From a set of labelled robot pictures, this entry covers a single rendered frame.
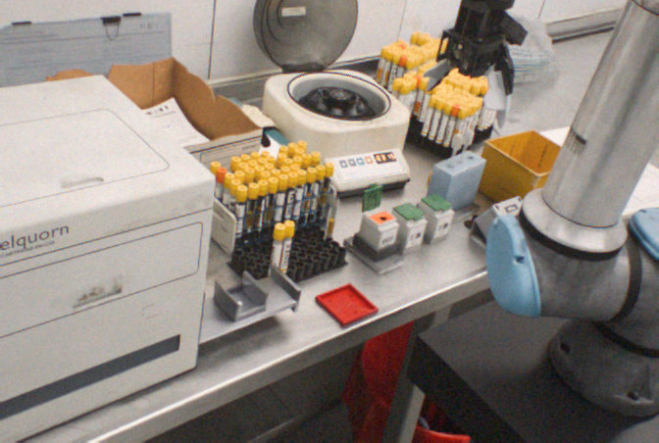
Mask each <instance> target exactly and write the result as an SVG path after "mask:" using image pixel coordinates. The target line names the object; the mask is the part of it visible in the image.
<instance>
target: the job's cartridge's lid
mask: <svg viewBox="0 0 659 443"><path fill-rule="evenodd" d="M381 195H382V185H379V186H377V183H376V182H375V183H372V184H370V188H369V189H366V190H364V191H363V201H362V213H365V212H368V211H372V210H375V209H376V208H379V207H380V203H381Z"/></svg>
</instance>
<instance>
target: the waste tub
mask: <svg viewBox="0 0 659 443"><path fill-rule="evenodd" d="M483 143H484V146H483V150H482V156H481V158H483V159H485V160H486V162H485V165H484V169H483V173H482V178H481V182H480V186H478V189H477V191H480V192H481V194H482V195H484V196H485V197H487V198H488V199H490V200H492V201H493V202H494V203H496V204H497V203H500V202H503V201H506V200H510V199H513V198H516V197H521V199H522V200H523V201H524V199H525V197H526V195H527V194H530V192H531V191H533V190H535V189H538V188H542V187H544V184H546V182H547V179H548V177H549V175H550V172H551V169H552V166H554V164H555V162H556V158H557V156H558V153H559V151H560V149H562V145H559V144H558V143H556V142H554V141H553V140H550V139H549V138H547V137H545V136H544V134H541V133H540V132H538V131H536V130H535V129H529V130H524V131H520V132H518V133H515V134H511V135H506V136H502V137H498V138H492V139H488V140H485V141H484V142H483Z"/></svg>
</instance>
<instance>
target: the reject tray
mask: <svg viewBox="0 0 659 443"><path fill-rule="evenodd" d="M315 300H316V301H317V303H318V304H319V305H320V306H321V307H322V308H323V309H326V310H327V311H328V312H329V313H330V315H331V316H332V317H333V318H334V319H335V320H336V321H338V322H339V323H340V324H341V325H342V327H344V326H345V325H347V324H349V323H353V322H355V321H357V320H361V319H365V318H367V317H369V316H372V315H374V314H375V313H379V308H377V307H376V306H375V305H374V304H373V303H371V302H370V300H369V299H368V298H367V297H366V296H364V295H363V294H361V293H360V292H359V291H358V290H357V288H356V287H355V286H354V285H353V284H350V283H347V284H344V285H342V286H339V287H335V288H334V289H333V290H331V291H329V292H326V293H322V294H320V295H317V296H316V298H315Z"/></svg>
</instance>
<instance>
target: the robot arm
mask: <svg viewBox="0 0 659 443"><path fill-rule="evenodd" d="M514 3H515V0H462V1H461V5H459V10H458V14H457V19H456V23H455V26H453V27H452V28H449V29H446V30H443V31H442V35H441V39H440V43H439V48H438V52H437V57H436V60H435V62H437V63H435V65H434V66H433V68H431V69H429V70H428V71H426V72H424V73H423V78H429V82H428V86H427V87H426V92H430V91H432V89H433V88H435V87H436V86H438V85H440V84H441V82H442V81H443V78H444V77H446V76H448V75H449V74H450V73H451V71H453V70H456V68H457V70H458V71H457V74H461V75H463V76H470V77H469V78H474V77H476V78H478V77H480V76H484V74H485V71H488V69H490V67H492V66H494V71H489V72H488V73H487V85H488V91H487V92H486V94H485V97H484V105H485V107H486V109H487V110H489V111H497V122H498V126H499V128H502V127H503V126H504V124H505V122H507V118H508V114H509V108H510V103H511V94H513V92H514V78H515V70H514V64H513V61H512V58H511V55H510V52H509V48H508V47H509V44H511V45H513V44H517V45H520V46H521V45H522V43H523V41H525V39H526V36H527V34H528V32H527V31H526V29H525V28H524V27H523V25H520V24H519V23H517V22H516V21H515V20H514V19H513V17H512V16H511V15H509V14H508V13H506V12H505V11H503V10H511V8H513V6H514ZM447 38H448V41H447V45H446V49H445V50H444V53H441V54H440V51H441V47H442V42H443V39H447ZM450 39H451V40H450ZM508 43H509V44H508ZM658 143H659V0H627V2H625V6H624V8H623V11H622V14H620V16H619V18H618V21H617V24H616V26H614V29H613V32H612V34H611V38H609V40H608V42H607V46H606V48H605V50H604V51H603V54H602V56H601V59H600V62H598V65H597V67H596V69H595V73H594V74H593V75H592V78H591V81H590V83H589V86H588V87H587V88H586V92H585V94H584V96H583V100H582V101H581V103H580V105H579V109H578V111H577V113H576V117H575V118H574V119H573V122H572V124H571V126H570V130H569V132H567V134H566V138H565V140H564V143H563V145H562V149H560V151H559V153H558V156H557V158H556V162H555V164H554V166H552V169H551V172H550V175H549V177H548V179H547V182H546V184H544V187H542V188H538V189H535V190H533V191H531V192H530V194H527V195H526V197H525V199H524V201H523V203H522V207H521V209H520V212H518V214H517V215H516V216H513V215H512V214H506V215H501V216H498V217H496V219H495V220H494V221H493V223H492V225H491V227H490V230H489V233H488V234H487V239H486V247H485V264H486V265H487V274H488V281H489V285H490V288H491V292H492V295H493V297H495V299H496V301H497V303H498V305H499V306H500V307H501V308H503V309H504V310H506V311H507V313H510V314H515V315H525V316H532V317H533V318H535V319H539V317H542V318H553V319H568V320H566V321H565V322H564V324H563V325H561V326H560V327H559V329H558V330H557V332H556V334H555V337H554V339H553V341H552V344H550V347H551V349H549V353H550V354H551V360H552V363H553V367H554V368H555V369H556V370H557V371H558V374H559V375H560V377H561V378H563V379H564V382H565V383H566V384H567V385H568V386H570V388H571V389H572V390H574V391H576V392H577V393H578V395H579V396H581V397H583V398H585V399H586V400H587V401H588V402H589V403H591V404H593V405H596V406H598V408H600V409H603V410H606V411H610V412H612V413H613V414H617V415H621V416H630V418H644V417H650V416H653V415H655V414H658V413H659V209H656V208H644V209H639V210H638V211H637V212H634V215H633V216H631V217H630V218H629V219H628V225H625V223H624V222H623V221H622V220H621V215H622V213H623V212H624V210H625V208H626V207H627V205H628V202H629V200H630V198H632V196H633V193H634V189H635V187H636V186H637V184H638V182H639V180H640V178H641V176H642V173H643V172H644V171H645V169H646V167H647V164H648V162H649V160H651V158H652V156H653V153H654V150H655V148H657V146H658Z"/></svg>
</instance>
